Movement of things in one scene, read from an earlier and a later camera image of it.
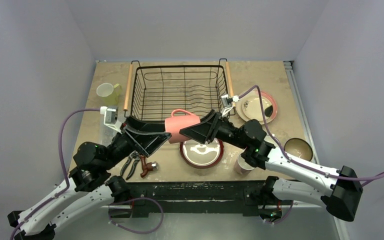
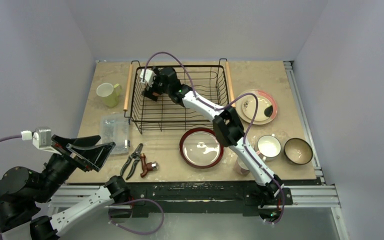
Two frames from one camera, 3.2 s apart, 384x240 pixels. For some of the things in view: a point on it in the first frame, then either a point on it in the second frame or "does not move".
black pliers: [135, 156] does not move
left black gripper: [148, 142] to [93, 157]
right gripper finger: [201, 132] to [149, 95]
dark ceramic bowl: [299, 147] does not move
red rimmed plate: [200, 156] does not move
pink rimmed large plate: [270, 98] does not move
